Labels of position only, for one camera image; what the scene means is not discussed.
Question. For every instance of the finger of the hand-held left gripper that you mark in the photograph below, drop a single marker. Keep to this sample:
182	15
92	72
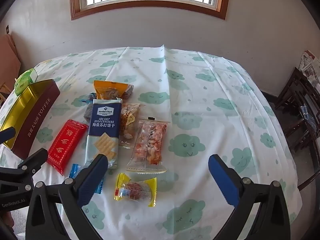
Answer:
7	135
35	158

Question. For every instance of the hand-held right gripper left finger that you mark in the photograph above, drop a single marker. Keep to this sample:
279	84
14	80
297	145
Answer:
92	180

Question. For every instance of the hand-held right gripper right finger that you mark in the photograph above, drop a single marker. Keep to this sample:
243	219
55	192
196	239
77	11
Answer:
223	180

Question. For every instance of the maroon and gold tin box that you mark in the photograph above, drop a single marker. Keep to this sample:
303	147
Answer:
37	115

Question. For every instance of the grey sesame cake packet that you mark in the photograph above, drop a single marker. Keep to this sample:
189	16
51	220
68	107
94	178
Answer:
88	113

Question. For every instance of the clear fried twist packet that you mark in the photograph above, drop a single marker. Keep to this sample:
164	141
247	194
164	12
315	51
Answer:
128	122

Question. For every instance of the blue candy wrapper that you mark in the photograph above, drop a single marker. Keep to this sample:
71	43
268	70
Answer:
73	170
87	97

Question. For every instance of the red snack packet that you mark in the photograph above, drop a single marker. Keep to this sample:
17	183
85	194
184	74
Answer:
65	145

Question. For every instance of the yellow-ended candy packet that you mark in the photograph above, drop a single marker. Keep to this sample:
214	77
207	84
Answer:
132	190

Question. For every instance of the green tissue box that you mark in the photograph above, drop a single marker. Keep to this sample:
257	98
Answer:
25	80

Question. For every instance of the blue cracker packet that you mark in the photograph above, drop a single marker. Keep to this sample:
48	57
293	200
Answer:
103	122

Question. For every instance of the clear shrimp snack packet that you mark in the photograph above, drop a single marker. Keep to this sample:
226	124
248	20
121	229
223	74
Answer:
150	142

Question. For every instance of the brown cardboard sheet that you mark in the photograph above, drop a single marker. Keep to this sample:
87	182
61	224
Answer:
8	60

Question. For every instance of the cloud printed tablecloth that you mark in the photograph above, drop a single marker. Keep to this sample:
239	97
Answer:
200	105

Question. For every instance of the orange snack packet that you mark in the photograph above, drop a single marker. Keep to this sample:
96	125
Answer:
110	87

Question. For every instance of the dark wooden chair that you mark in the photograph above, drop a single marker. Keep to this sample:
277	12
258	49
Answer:
295	97

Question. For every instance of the stack of newspapers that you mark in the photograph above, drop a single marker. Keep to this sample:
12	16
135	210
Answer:
310	67

